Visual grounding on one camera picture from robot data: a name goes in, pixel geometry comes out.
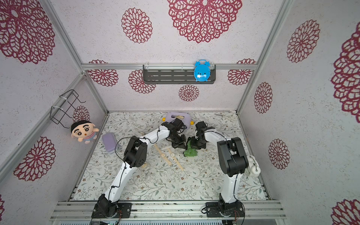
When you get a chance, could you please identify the cartoon boy plush doll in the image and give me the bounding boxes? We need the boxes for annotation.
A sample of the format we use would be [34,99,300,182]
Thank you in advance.
[70,120,99,144]

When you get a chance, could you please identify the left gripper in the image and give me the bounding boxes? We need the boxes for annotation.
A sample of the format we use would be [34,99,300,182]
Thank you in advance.
[170,133,186,149]

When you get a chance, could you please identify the black wire rack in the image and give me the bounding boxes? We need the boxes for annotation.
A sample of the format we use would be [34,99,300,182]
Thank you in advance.
[49,89,86,129]

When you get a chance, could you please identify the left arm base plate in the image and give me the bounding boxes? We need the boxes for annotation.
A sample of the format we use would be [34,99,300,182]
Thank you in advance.
[91,202,132,219]

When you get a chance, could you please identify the white alarm clock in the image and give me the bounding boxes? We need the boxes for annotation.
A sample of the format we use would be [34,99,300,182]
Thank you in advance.
[244,155,261,177]

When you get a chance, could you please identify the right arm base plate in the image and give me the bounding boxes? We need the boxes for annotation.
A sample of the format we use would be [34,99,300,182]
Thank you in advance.
[205,201,245,218]

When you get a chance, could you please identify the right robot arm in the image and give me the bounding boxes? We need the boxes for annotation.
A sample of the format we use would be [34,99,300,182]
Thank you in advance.
[189,121,249,214]

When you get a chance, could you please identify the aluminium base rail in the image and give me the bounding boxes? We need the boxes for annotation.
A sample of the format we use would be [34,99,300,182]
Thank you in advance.
[49,200,287,221]

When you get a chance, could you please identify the purple pad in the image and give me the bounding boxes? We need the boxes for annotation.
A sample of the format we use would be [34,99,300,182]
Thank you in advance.
[102,133,117,153]

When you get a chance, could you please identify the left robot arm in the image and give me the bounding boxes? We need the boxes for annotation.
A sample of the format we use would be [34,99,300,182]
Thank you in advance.
[95,118,186,217]

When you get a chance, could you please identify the purple tissue box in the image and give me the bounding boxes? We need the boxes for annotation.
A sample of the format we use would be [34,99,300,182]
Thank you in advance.
[162,112,195,130]

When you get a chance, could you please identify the green cleaning cloth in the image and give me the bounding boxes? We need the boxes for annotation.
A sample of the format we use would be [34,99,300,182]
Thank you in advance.
[183,139,198,157]

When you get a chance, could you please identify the grey wall shelf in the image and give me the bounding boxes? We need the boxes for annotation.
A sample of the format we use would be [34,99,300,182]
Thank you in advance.
[142,65,216,85]

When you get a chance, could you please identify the blue alarm clock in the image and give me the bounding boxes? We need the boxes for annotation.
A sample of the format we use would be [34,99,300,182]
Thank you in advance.
[194,60,211,82]

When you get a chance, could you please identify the beige watch long diagonal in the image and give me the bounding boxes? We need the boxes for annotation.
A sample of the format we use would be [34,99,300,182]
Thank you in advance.
[154,144,172,166]

